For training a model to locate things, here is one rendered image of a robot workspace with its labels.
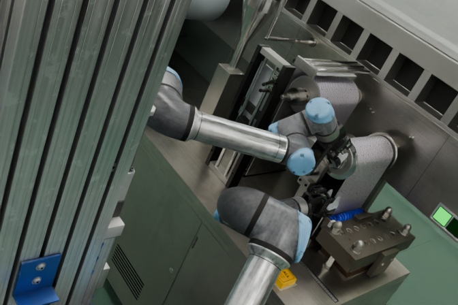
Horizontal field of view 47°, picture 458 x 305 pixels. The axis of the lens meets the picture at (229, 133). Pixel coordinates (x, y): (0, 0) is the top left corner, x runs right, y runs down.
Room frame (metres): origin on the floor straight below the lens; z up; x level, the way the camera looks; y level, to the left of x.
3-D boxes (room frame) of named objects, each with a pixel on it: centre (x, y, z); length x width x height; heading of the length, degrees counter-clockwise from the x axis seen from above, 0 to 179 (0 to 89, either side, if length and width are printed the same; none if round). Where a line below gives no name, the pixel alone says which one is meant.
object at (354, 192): (1.70, -0.50, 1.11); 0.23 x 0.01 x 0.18; 140
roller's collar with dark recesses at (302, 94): (1.79, -0.17, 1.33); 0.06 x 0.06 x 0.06; 50
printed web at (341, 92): (1.83, -0.36, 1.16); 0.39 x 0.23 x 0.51; 50
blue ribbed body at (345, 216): (1.69, -0.52, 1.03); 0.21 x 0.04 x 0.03; 140
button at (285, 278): (1.36, -0.35, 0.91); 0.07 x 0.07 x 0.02; 50
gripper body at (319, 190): (1.52, -0.35, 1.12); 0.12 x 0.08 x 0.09; 140
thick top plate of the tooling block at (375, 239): (1.65, -0.62, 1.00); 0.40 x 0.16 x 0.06; 140
